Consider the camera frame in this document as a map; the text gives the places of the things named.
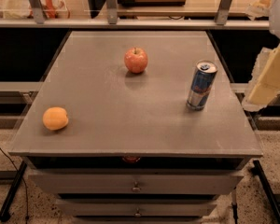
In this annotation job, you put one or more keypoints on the red apple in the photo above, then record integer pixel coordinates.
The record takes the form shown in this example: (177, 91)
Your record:
(136, 60)

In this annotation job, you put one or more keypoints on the red object inside drawer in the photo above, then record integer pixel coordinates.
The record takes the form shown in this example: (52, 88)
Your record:
(131, 159)

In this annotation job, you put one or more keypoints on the blue silver redbull can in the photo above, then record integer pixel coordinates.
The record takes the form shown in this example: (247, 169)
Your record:
(201, 85)

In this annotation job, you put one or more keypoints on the drawer metal knob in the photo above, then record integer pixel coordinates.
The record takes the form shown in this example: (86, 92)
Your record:
(137, 213)
(136, 187)

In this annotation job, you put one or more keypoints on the upper drawer metal knob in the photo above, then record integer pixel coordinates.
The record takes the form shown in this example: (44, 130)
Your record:
(136, 187)

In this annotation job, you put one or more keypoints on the orange fruit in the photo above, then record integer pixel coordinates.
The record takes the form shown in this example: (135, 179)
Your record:
(55, 118)

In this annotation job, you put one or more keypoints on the grey drawer cabinet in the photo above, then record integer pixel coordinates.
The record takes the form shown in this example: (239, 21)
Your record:
(188, 158)

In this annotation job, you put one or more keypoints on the metal shelf rail frame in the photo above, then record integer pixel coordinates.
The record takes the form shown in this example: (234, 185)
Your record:
(194, 15)

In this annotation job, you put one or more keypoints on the orange white plastic bag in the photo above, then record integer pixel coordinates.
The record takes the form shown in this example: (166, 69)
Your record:
(47, 9)

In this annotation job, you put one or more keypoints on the lower drawer metal knob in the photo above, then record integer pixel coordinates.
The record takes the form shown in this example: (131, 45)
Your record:
(137, 213)

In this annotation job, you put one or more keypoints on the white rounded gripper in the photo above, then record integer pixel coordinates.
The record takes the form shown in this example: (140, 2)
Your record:
(264, 84)

